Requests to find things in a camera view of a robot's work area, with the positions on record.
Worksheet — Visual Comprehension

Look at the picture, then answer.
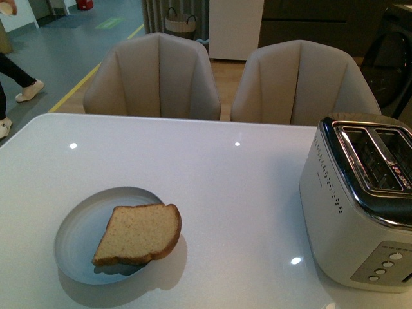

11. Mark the left beige upholstered chair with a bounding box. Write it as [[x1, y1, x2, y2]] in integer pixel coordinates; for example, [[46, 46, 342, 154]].
[[83, 33, 221, 120]]

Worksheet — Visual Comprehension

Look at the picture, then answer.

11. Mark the woven basket with handles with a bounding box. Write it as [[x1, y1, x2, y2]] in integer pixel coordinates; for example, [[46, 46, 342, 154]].
[[165, 7, 197, 40]]

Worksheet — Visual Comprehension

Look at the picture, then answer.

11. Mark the white cabinet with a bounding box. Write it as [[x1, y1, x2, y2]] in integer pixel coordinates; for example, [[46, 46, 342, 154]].
[[209, 0, 264, 61]]

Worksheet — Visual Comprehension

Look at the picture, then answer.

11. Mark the black round-door appliance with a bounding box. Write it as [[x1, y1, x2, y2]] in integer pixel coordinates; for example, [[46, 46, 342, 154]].
[[361, 4, 411, 122]]

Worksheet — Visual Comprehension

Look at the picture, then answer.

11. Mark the walking person in background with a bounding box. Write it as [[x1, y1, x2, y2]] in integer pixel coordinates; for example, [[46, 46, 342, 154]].
[[0, 0, 45, 141]]

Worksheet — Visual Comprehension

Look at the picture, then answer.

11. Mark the right beige upholstered chair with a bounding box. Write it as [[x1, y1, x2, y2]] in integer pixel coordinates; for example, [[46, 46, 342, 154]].
[[230, 40, 381, 126]]

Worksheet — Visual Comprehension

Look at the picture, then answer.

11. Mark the white two-slot toaster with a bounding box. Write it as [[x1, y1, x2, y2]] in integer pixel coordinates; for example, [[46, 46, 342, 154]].
[[299, 113, 411, 293]]

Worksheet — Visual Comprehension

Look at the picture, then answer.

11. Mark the brown bread slice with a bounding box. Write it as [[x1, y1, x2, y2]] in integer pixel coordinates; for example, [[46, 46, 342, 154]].
[[92, 203, 182, 267]]

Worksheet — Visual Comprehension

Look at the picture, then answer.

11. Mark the beige upholstered chair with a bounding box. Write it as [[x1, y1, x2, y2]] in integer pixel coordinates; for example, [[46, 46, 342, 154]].
[[230, 40, 381, 126], [83, 33, 221, 120]]

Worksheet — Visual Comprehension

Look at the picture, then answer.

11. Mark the light blue round plate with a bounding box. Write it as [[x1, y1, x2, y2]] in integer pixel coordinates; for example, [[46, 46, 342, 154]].
[[54, 187, 162, 285]]

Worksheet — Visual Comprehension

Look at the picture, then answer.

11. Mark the dark wooden cabinet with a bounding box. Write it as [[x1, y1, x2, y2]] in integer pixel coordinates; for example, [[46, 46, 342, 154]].
[[258, 0, 399, 57]]

